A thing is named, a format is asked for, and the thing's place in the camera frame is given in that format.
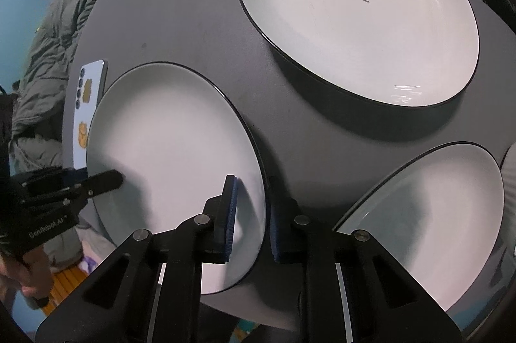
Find white smartphone with stickers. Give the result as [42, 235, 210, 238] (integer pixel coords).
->
[72, 60, 108, 169]

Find grey quilted duvet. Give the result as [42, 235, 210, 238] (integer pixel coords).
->
[9, 0, 97, 174]

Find white ribbed bowl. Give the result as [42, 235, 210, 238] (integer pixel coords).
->
[500, 143, 516, 188]

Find large white plate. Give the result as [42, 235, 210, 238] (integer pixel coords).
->
[241, 0, 479, 107]

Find person's left hand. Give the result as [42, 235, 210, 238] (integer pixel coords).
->
[1, 246, 53, 299]

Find white plate black rim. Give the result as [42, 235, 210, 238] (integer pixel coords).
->
[86, 63, 266, 295]

